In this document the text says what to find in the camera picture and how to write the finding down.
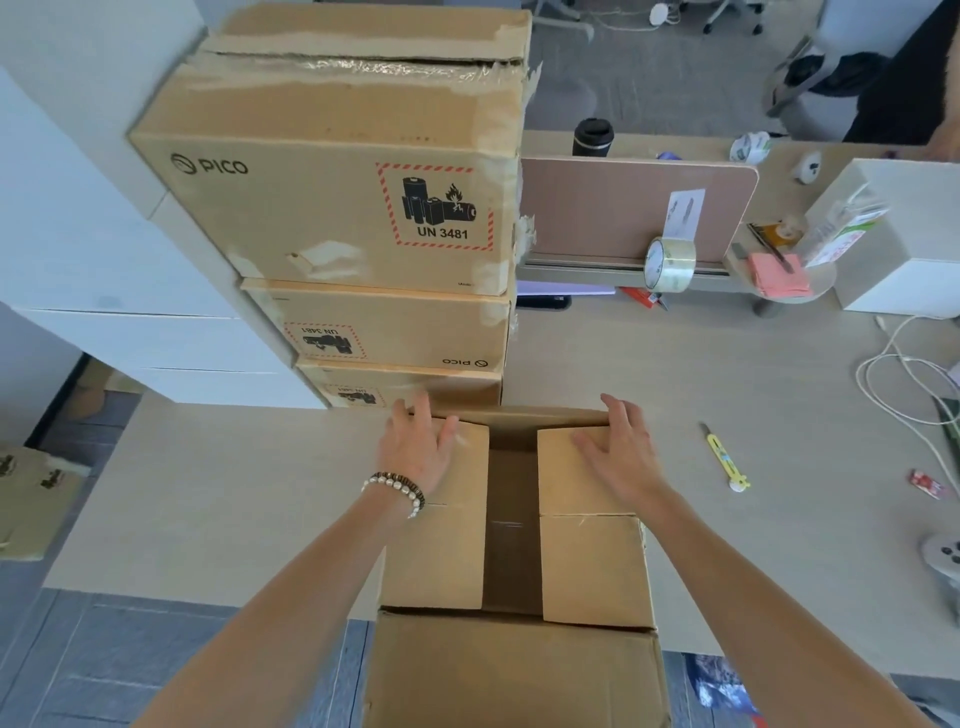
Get black utility knife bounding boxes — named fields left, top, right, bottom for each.
left=745, top=222, right=798, bottom=276

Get small cardboard box red label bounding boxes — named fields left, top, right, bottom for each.
left=294, top=360, right=506, bottom=412

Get brown cardboard box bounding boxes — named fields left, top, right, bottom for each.
left=361, top=405, right=674, bottom=728

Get red handled tool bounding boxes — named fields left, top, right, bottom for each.
left=618, top=285, right=670, bottom=312

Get clear packing tape roll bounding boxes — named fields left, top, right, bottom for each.
left=642, top=236, right=698, bottom=294

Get black tumbler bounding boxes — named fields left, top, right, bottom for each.
left=571, top=117, right=617, bottom=159

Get person's right hand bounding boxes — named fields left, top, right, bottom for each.
left=573, top=393, right=670, bottom=513

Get cardboard box on floor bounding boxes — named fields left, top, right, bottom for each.
left=0, top=445, right=93, bottom=564

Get purple paper sheet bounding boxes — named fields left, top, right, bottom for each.
left=516, top=279, right=618, bottom=298

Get person's right forearm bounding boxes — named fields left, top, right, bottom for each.
left=637, top=486, right=927, bottom=728

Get round grey side shelf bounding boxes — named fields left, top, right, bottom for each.
left=723, top=238, right=839, bottom=318

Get white controller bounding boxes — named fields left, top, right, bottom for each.
left=920, top=531, right=960, bottom=585

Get crumpled white green wrapper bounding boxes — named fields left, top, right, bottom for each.
left=728, top=130, right=774, bottom=165

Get white box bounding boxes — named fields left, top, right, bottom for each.
left=804, top=156, right=960, bottom=321

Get large taped cardboard box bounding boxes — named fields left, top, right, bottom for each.
left=126, top=0, right=543, bottom=296

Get white cable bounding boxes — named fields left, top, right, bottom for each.
left=855, top=313, right=960, bottom=483

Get white drawer cabinet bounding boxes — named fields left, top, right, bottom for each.
left=0, top=66, right=327, bottom=411

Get dark green flat object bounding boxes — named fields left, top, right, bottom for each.
left=933, top=395, right=960, bottom=460

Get small red packet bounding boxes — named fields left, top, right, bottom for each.
left=908, top=468, right=954, bottom=501

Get beaded bracelet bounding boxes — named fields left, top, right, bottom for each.
left=361, top=471, right=427, bottom=521

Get blue plastic bag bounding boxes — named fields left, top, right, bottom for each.
left=685, top=651, right=768, bottom=728

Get person's left forearm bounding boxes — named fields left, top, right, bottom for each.
left=133, top=487, right=421, bottom=728

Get white chair base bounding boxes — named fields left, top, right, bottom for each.
left=525, top=0, right=603, bottom=40

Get pink sticky notes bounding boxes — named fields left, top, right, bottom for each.
left=747, top=251, right=813, bottom=300

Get yellow utility knife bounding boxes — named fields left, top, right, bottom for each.
left=699, top=421, right=753, bottom=495

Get person's left hand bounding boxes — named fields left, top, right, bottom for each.
left=375, top=390, right=462, bottom=494

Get white paper label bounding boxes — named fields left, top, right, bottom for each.
left=663, top=188, right=708, bottom=240

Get clear bag with papers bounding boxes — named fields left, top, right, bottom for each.
left=801, top=183, right=891, bottom=269

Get brown desk partition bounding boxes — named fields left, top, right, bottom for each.
left=516, top=155, right=761, bottom=276

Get medium cardboard box red label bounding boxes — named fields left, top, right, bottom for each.
left=240, top=279, right=520, bottom=373

